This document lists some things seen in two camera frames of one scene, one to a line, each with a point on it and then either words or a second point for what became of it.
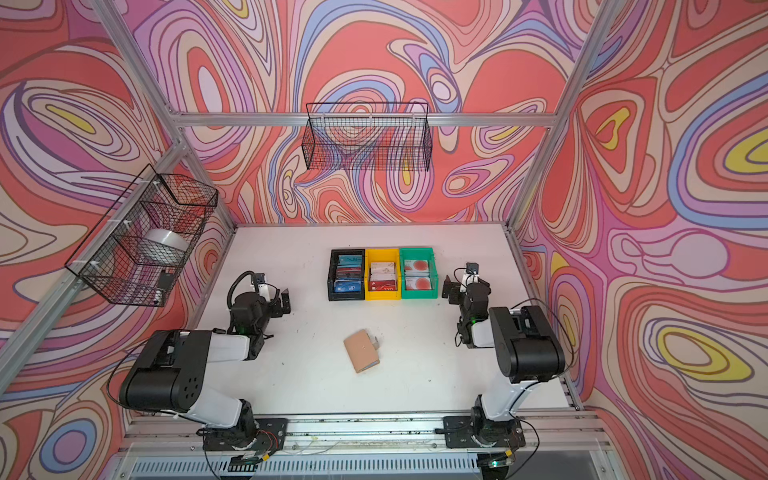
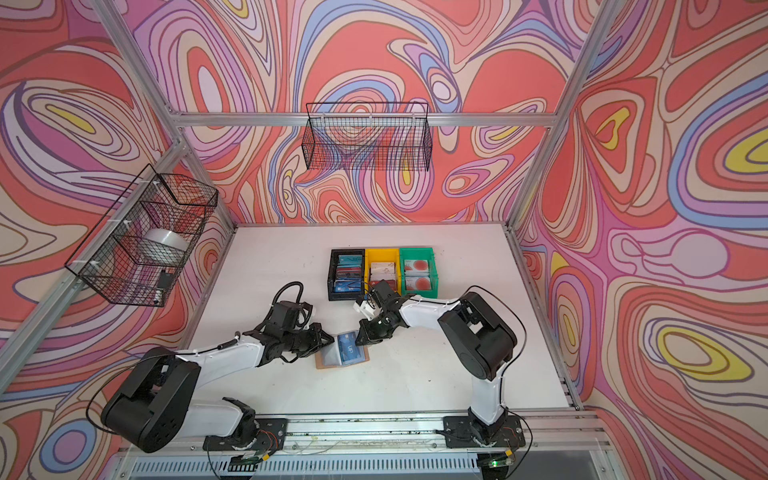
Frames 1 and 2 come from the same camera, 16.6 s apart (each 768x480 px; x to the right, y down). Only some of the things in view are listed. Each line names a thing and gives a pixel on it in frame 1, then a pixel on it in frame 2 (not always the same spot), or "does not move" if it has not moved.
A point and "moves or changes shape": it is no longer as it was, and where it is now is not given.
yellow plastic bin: [382, 274] does not move
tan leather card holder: [362, 350] moves or changes shape
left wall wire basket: [133, 252] does not move
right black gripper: [447, 284] → [370, 337]
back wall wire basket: [368, 136] does not move
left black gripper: [285, 306] → [315, 339]
